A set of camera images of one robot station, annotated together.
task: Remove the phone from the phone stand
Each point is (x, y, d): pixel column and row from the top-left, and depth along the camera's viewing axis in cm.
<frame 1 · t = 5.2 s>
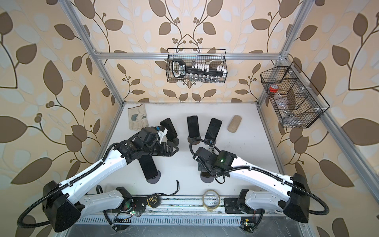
left hand: (170, 147, 76), fingers open
right hand: (206, 163, 77), fingers open
phone with green case: (148, 166, 78), point 11 cm above the table
back left black phone: (173, 133, 95), point 8 cm above the table
back middle black phone: (191, 125, 94), point 13 cm above the table
back right black phone: (213, 129, 91), point 13 cm above the table
grey front left phone stand: (155, 179, 84), on the table
beige work glove: (137, 118, 111), point 2 cm above the table
beige oval sponge: (234, 123, 107), point 3 cm above the table
black strap: (175, 192, 80), on the table

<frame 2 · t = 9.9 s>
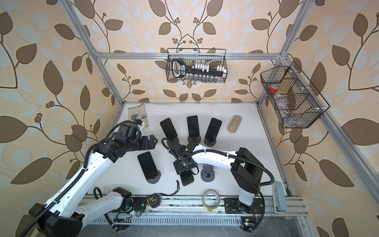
left hand: (147, 139, 76), fingers open
right hand: (182, 168, 82), fingers open
the named things where they were.

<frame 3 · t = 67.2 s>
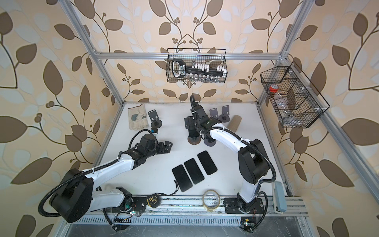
left hand: (164, 142, 87), fingers open
right hand: (193, 119, 90), fingers open
phone with green case: (194, 171, 87), on the table
back left black phone: (207, 163, 91), on the table
phone with purple case: (182, 178, 85), on the table
dark grey back stand: (156, 122, 111), on the table
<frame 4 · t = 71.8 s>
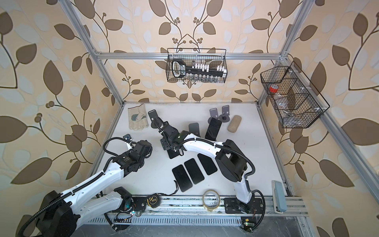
left hand: (138, 145, 83), fingers open
right hand: (168, 140, 88), fingers open
